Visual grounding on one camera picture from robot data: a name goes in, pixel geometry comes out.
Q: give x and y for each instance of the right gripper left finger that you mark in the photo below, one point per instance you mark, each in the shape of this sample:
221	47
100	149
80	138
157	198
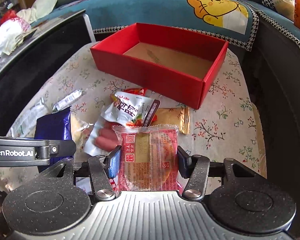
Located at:
101	172

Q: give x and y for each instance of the blue lion sofa cover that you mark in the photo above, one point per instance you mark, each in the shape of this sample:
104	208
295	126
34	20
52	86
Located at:
240	29

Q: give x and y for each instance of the floral tablecloth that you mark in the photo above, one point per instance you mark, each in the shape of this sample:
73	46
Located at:
227	125

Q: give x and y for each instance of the black glossy coffee table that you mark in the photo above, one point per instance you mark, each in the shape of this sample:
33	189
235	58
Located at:
32	70

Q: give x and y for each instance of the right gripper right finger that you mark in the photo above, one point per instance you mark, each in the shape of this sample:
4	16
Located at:
195	168

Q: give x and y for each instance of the red cardboard box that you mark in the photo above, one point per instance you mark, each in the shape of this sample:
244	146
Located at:
177	63

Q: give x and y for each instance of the blue snack packet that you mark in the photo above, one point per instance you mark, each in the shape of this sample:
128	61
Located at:
52	127

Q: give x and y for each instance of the white red plastic bag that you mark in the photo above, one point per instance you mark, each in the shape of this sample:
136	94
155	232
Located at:
13	27

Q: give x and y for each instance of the white long snack packet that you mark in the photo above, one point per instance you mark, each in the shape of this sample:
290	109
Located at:
24	124

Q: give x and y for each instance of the Kaprons wafer packet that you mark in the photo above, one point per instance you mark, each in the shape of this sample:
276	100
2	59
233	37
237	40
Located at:
67	100

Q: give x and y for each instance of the round pastry clear wrapper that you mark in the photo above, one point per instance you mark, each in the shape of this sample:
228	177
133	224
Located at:
77	127

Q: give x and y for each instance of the red yellow snack packet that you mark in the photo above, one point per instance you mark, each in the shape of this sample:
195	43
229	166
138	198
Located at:
136	91

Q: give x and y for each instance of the vacuum packed pink sausages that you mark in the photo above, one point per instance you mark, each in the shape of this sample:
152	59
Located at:
102	140

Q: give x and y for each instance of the red mooncake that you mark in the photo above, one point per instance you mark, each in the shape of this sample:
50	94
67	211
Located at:
149	160

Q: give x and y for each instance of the white duck snack pouch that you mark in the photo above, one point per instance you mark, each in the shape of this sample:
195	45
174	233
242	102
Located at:
129	109

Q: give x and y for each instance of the gold foil snack packet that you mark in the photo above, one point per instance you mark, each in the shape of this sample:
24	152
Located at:
174	116

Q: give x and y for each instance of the white cloth on sofa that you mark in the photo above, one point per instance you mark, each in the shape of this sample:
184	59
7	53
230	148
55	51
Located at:
39	9

